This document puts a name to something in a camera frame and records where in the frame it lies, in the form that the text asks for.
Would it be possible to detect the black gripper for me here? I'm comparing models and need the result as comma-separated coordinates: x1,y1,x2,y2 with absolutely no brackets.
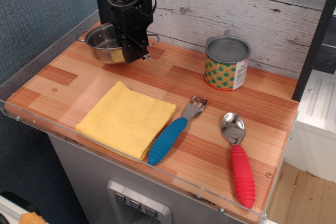
108,0,154,63

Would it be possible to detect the silver pot with handles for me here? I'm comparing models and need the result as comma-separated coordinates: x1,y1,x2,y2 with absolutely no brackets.
77,23,160,64

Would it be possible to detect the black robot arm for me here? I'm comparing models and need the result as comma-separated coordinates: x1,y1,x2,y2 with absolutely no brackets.
107,0,156,63

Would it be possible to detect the yellow folded cloth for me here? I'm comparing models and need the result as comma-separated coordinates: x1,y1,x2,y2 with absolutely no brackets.
75,81,176,161

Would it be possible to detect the patterned tin can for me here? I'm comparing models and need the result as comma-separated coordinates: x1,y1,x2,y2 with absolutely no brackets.
204,36,251,91

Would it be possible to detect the clear acrylic edge guard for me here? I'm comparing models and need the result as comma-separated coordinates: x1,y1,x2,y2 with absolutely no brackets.
1,3,306,222

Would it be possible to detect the grey toy kitchen cabinet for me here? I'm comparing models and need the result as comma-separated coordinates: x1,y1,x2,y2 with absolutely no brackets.
48,133,253,224

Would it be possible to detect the orange object bottom left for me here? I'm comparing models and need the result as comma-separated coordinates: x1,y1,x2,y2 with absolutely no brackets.
19,212,47,224

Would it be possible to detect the fork with blue handle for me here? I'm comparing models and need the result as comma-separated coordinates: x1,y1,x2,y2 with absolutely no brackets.
148,95,208,165

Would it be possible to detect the spoon with red handle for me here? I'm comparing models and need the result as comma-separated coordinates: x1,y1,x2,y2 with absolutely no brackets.
221,112,256,209

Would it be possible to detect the black vertical post right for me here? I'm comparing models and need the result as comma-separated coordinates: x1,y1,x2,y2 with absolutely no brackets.
292,0,335,102

